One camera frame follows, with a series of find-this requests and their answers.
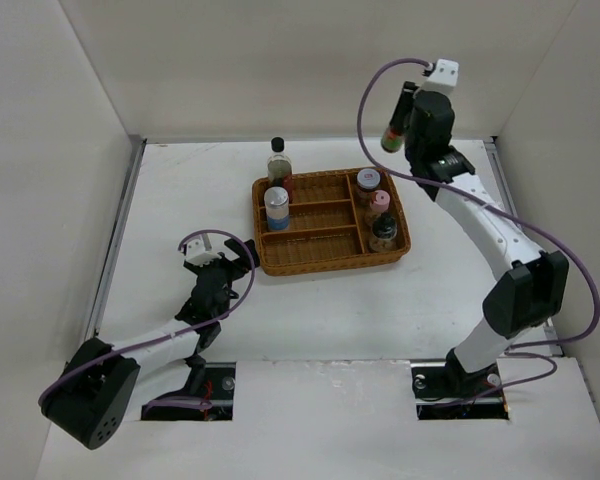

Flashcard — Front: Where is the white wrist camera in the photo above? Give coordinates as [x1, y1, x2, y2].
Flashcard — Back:
[184, 237, 220, 266]
[421, 59, 459, 96]

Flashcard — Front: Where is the white lid glass jar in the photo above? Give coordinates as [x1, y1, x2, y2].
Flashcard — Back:
[356, 168, 381, 205]

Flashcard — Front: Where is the red sauce bottle yellow cap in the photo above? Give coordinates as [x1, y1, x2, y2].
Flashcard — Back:
[380, 116, 406, 153]

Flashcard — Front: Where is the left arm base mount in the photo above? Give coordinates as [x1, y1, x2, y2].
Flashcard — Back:
[140, 357, 237, 422]

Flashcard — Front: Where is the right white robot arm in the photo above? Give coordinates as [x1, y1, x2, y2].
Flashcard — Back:
[390, 82, 569, 398]

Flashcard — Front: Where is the metal table rail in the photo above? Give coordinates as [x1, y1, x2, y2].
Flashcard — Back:
[81, 135, 147, 340]
[483, 137, 564, 357]

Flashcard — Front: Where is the pink lid spice bottle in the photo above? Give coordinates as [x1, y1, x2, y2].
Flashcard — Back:
[364, 190, 391, 227]

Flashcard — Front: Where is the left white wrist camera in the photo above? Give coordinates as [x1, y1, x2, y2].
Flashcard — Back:
[184, 237, 220, 266]

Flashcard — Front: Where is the brown wicker divided tray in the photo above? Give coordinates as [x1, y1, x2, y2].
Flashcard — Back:
[252, 168, 411, 276]

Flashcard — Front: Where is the silver lid spice jar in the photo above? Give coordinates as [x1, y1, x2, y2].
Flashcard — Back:
[264, 186, 290, 231]

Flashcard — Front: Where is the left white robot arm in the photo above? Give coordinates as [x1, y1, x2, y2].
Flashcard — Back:
[38, 230, 260, 450]

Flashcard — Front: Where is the dark sauce bottle black cap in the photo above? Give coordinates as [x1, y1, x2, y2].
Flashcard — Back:
[267, 137, 294, 203]

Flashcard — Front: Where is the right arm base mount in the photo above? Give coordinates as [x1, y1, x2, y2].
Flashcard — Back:
[411, 353, 509, 421]

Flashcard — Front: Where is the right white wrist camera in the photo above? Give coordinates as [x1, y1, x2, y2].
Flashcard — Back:
[421, 59, 459, 96]

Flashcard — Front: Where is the left metal table rail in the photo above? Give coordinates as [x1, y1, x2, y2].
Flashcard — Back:
[81, 135, 147, 340]

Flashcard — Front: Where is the right metal table rail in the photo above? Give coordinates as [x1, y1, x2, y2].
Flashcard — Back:
[483, 137, 564, 357]

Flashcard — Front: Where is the black cap spice bottle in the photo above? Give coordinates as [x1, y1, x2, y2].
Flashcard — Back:
[369, 212, 397, 253]

